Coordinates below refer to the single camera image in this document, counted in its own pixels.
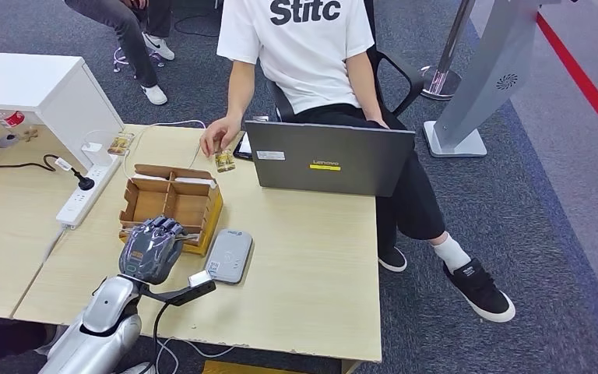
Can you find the grey kiosk stand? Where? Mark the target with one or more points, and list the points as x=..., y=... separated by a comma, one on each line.
x=490, y=67

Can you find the patterned room key cards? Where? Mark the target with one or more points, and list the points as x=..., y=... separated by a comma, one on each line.
x=191, y=238

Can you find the pale wrist camera, black mount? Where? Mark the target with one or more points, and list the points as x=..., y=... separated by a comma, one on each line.
x=200, y=279

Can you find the black smartphone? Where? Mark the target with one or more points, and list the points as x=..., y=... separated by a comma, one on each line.
x=241, y=148

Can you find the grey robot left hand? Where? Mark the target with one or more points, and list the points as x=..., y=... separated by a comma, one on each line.
x=149, y=253

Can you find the person in dark trousers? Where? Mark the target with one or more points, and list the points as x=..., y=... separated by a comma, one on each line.
x=129, y=31

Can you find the pale grey rounded object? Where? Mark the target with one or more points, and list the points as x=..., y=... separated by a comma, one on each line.
x=51, y=338

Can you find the person's right forearm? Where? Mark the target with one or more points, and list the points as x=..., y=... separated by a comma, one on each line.
x=239, y=90

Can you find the small grey round base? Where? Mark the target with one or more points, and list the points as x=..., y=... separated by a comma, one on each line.
x=6, y=140

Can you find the person's right hand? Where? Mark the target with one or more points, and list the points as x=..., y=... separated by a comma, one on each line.
x=221, y=134

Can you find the grey card reader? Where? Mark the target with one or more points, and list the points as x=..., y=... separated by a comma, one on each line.
x=229, y=255

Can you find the person's left forearm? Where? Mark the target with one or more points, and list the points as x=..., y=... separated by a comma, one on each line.
x=366, y=90

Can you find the white card stack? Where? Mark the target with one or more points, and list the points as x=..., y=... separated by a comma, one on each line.
x=196, y=181
x=149, y=177

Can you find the white cabinet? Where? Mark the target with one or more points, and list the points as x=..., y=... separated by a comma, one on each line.
x=30, y=77

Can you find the grey Lenovo laptop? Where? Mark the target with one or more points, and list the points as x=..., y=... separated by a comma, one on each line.
x=330, y=155

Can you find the small wooden figure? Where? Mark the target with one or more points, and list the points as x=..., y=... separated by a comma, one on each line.
x=29, y=133

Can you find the yellow box under desk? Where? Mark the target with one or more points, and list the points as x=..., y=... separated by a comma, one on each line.
x=242, y=368

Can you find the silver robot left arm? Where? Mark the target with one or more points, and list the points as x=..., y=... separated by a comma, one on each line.
x=98, y=330

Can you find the white power strip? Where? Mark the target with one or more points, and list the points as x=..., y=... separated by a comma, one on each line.
x=83, y=198

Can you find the black office chair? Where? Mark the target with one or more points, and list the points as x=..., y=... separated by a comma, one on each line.
x=407, y=77

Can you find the chrome stanchion post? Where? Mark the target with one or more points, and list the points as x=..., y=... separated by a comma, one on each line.
x=443, y=77

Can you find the clear bottle, red label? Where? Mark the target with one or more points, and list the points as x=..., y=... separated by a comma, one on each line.
x=9, y=118

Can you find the white charger block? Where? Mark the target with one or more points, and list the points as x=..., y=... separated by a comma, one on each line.
x=91, y=154

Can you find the white shoe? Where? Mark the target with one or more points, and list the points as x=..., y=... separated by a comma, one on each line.
x=133, y=369

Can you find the cardboard divided card box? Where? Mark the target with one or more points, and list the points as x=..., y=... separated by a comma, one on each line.
x=175, y=204

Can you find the chrome stool base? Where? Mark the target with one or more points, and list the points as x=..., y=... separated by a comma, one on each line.
x=119, y=58

